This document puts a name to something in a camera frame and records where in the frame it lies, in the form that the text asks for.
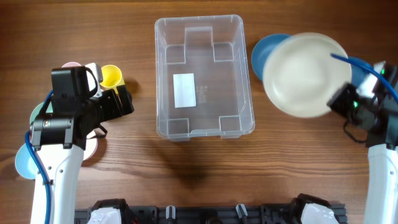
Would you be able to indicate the clear plastic storage container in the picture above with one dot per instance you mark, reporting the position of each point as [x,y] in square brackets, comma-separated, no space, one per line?
[213,48]

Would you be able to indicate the light blue bowl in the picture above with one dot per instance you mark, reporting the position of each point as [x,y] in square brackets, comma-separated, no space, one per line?
[24,163]

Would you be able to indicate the dark blue bowl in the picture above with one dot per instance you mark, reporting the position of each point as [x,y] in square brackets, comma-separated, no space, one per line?
[262,51]

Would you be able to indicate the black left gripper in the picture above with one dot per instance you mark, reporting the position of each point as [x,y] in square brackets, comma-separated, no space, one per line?
[115,103]

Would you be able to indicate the cream white bowl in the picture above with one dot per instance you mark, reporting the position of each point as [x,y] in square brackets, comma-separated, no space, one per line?
[300,76]

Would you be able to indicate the pink plastic cup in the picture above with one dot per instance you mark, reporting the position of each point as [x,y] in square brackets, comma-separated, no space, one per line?
[71,64]

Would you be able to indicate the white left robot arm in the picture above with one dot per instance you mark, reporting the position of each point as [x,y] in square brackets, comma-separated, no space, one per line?
[57,143]

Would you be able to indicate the white label in container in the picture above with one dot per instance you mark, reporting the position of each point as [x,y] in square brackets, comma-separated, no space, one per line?
[184,90]

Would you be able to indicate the yellow plastic cup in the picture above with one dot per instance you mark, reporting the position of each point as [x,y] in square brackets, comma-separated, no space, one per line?
[112,78]

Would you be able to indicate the mint green bowl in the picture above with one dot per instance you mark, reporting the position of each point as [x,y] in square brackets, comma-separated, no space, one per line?
[37,109]

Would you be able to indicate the dark blue plate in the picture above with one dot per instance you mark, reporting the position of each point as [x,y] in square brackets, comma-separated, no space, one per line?
[359,75]

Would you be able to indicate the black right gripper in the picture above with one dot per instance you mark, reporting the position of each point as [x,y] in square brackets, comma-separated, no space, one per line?
[342,100]

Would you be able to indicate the pink plastic bowl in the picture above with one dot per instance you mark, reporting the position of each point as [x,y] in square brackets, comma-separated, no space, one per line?
[91,146]

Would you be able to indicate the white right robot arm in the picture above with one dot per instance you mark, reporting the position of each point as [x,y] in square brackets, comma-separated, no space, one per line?
[381,201]

